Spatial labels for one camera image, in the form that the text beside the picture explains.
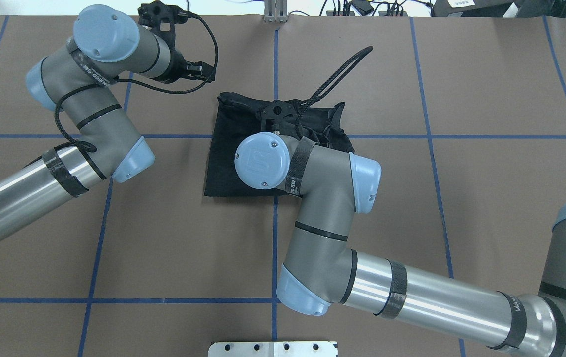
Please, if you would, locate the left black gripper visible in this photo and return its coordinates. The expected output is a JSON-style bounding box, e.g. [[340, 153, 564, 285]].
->
[[162, 48, 216, 84]]

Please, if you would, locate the black graphic t-shirt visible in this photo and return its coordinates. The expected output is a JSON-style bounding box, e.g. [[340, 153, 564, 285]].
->
[[204, 91, 355, 197]]

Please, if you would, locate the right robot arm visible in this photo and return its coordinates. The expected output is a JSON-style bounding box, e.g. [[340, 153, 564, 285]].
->
[[231, 133, 566, 357]]

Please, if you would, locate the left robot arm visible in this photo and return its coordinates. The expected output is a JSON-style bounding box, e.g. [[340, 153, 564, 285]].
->
[[0, 0, 218, 241]]

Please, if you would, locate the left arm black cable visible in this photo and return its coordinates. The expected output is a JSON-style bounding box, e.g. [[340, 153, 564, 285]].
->
[[54, 12, 220, 154]]

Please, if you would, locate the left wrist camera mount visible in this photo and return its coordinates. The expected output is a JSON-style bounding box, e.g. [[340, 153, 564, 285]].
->
[[137, 0, 189, 48]]

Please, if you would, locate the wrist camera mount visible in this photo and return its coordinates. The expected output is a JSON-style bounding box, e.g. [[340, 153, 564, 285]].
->
[[137, 0, 189, 48], [258, 100, 302, 140]]

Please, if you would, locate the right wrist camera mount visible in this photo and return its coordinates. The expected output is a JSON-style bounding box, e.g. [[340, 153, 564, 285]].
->
[[258, 100, 302, 140]]

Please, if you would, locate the aluminium frame post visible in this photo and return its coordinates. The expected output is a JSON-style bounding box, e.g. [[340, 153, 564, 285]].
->
[[263, 0, 289, 23]]

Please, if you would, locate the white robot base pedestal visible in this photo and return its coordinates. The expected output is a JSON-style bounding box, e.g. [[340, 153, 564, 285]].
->
[[207, 341, 339, 357]]

